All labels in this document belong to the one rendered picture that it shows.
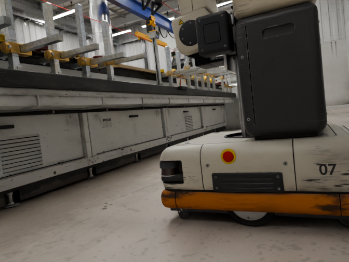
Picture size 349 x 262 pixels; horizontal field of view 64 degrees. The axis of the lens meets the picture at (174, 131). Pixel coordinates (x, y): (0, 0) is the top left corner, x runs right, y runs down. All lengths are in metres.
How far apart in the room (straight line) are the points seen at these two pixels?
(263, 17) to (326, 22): 11.15
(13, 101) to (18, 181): 0.47
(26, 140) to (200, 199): 1.19
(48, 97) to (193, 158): 0.99
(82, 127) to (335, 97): 10.51
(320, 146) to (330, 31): 11.22
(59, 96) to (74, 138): 0.45
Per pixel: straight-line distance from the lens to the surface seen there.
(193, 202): 1.03
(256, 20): 0.99
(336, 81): 11.84
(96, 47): 1.62
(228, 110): 5.79
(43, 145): 1.95
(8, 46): 1.60
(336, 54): 11.94
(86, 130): 2.17
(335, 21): 12.14
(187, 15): 1.25
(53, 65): 1.76
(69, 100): 1.81
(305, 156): 0.92
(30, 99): 1.64
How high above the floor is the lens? 0.39
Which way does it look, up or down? 3 degrees down
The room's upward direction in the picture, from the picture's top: 6 degrees counter-clockwise
